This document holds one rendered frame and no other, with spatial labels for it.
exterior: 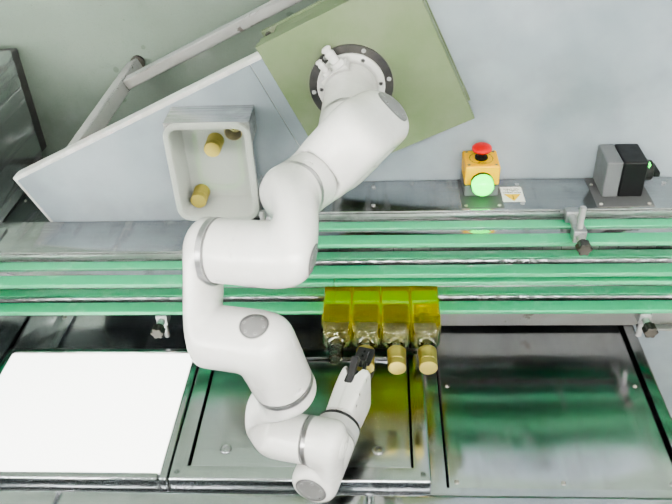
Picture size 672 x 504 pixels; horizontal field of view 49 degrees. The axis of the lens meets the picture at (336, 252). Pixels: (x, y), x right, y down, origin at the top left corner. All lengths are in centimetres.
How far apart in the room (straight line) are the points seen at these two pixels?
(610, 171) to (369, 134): 69
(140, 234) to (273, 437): 70
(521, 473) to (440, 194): 57
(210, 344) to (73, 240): 83
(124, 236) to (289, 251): 86
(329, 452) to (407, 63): 70
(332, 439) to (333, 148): 42
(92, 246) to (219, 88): 45
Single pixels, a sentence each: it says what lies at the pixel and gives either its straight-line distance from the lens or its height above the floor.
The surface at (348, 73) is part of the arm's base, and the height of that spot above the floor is 90.
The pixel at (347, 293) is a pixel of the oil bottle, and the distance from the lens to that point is 149.
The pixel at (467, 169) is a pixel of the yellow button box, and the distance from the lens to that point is 152.
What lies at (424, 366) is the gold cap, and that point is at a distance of 137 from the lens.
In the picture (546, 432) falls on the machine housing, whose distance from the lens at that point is 152.
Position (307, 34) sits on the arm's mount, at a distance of 138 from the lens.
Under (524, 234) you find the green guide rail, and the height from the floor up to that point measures 94.
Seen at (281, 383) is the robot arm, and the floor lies 148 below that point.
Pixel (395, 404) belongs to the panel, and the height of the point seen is 113.
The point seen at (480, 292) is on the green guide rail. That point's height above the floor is 91.
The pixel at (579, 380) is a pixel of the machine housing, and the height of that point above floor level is 104.
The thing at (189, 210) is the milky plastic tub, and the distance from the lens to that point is 161.
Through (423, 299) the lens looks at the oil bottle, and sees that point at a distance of 148.
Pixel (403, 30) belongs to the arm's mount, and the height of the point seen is 84.
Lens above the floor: 214
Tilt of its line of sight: 54 degrees down
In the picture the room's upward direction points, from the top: 176 degrees counter-clockwise
